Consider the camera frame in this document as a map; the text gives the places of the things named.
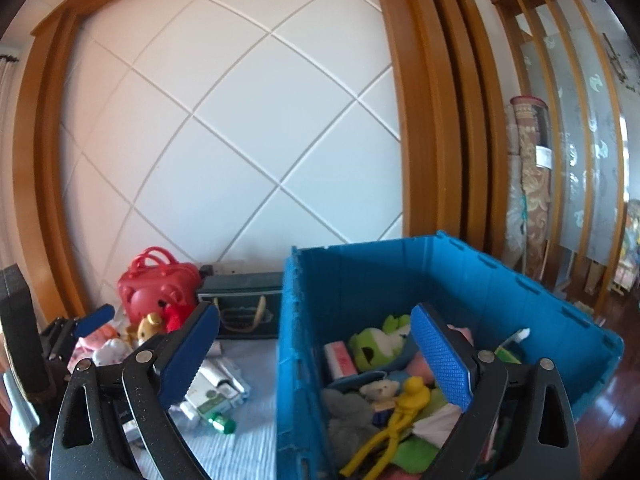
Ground light blue striped tablecloth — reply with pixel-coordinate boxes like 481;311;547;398
120;337;281;480

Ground white cloth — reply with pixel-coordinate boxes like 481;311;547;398
412;402;464;449

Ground hanging vine ceiling decoration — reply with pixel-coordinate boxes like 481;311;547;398
602;32;640;93

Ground blue plastic storage bin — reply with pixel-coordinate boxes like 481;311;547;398
276;231;625;480

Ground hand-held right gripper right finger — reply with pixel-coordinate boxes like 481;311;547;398
410;302;582;480

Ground small beige teddy bear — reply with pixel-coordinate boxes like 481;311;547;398
359;379;401;413

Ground red plush toy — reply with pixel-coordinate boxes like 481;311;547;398
164;302;198;333

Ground cream rolled carpet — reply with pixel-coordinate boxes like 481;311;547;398
502;105;526;267

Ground wooden wall panel frame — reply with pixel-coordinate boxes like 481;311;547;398
12;0;506;321

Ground wooden frosted glass partition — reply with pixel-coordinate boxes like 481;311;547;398
490;0;632;306

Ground green frog plush toy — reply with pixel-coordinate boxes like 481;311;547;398
348;314;416;373

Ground dark green box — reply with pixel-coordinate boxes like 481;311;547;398
196;271;285;341

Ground green capped bottle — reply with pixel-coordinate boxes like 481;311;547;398
207;410;237;435

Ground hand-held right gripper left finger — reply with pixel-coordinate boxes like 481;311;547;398
49;301;221;480

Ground red handbag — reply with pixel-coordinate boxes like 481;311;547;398
117;246;201;333

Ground pile of colourful bags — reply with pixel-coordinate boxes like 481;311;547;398
620;205;640;263

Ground pink white plush toy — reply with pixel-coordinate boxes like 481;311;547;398
75;325;133;367

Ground patterned rolled carpet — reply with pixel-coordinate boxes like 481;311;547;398
510;94;554;281

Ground yellow rubber figure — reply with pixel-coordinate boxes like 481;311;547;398
340;376;432;479

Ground grey plush toy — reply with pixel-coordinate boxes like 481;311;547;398
320;387;382;468

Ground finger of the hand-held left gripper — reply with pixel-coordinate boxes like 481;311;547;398
52;305;116;341

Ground brown teddy plush toy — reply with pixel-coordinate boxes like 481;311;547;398
135;312;168;346

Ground green cloth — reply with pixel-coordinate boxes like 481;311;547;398
390;435;441;472

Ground pink white packet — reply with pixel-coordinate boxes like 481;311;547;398
323;341;359;380

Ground white green tube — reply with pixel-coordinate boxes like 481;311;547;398
495;327;532;364

